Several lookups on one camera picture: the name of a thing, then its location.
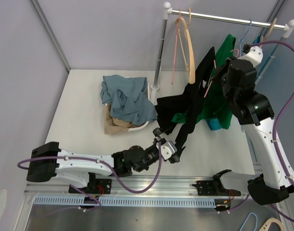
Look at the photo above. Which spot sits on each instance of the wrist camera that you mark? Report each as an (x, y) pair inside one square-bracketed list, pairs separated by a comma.
[(252, 54), (167, 150)]

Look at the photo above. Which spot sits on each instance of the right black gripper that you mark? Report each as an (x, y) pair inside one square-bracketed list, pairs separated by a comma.
[(217, 76)]

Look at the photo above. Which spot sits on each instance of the teal t shirt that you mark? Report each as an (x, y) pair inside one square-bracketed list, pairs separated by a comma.
[(222, 116)]

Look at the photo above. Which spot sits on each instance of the grey blue t shirt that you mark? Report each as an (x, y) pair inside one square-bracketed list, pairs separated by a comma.
[(128, 99)]

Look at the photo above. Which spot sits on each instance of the wooden hanger on floor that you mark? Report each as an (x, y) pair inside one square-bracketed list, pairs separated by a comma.
[(266, 226)]

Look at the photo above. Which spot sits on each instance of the white plastic basket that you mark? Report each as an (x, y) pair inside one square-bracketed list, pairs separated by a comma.
[(139, 127)]

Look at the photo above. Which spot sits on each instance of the blue hanger on floor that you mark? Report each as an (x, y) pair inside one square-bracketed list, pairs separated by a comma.
[(250, 223)]

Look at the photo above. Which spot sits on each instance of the aluminium mounting rail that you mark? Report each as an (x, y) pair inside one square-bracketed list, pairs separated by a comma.
[(149, 187)]

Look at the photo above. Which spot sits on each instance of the beige t shirt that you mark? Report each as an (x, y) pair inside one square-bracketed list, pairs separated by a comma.
[(114, 125)]

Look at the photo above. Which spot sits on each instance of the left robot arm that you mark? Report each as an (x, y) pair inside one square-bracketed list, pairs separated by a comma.
[(79, 170)]

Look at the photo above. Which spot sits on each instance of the light blue wire hanger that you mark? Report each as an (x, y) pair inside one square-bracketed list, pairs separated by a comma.
[(240, 40)]

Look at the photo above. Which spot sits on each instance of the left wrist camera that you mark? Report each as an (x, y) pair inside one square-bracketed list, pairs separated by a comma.
[(167, 150)]

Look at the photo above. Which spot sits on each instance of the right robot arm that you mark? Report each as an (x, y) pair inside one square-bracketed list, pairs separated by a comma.
[(254, 112)]

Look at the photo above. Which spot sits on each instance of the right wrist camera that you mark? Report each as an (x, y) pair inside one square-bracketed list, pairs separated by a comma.
[(252, 54)]

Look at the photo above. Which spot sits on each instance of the metal clothes rack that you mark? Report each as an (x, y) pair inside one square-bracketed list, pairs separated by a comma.
[(168, 10)]

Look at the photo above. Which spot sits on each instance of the green t shirt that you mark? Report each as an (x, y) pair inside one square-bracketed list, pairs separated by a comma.
[(208, 107)]

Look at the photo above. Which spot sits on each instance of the pink wire hanger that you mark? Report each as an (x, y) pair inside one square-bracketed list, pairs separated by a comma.
[(175, 47), (211, 80)]

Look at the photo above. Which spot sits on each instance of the white slotted cable duct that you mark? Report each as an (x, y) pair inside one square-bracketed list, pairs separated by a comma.
[(126, 201)]

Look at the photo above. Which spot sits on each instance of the beige wooden hanger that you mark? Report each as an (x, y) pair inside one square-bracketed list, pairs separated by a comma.
[(269, 31), (190, 61)]

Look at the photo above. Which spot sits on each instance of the black t shirt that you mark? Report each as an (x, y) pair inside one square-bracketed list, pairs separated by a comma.
[(190, 102)]

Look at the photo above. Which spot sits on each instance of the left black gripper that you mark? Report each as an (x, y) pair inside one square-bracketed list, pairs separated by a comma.
[(175, 157)]

